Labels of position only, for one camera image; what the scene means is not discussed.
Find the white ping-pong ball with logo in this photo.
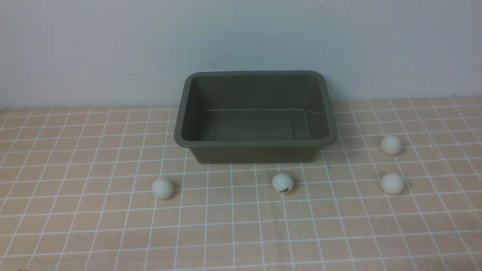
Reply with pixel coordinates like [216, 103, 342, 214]
[272, 172, 294, 193]

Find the olive green plastic bin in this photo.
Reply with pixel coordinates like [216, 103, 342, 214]
[174, 70, 339, 164]

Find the orange checkered tablecloth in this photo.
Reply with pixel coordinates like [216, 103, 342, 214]
[0, 97, 482, 271]

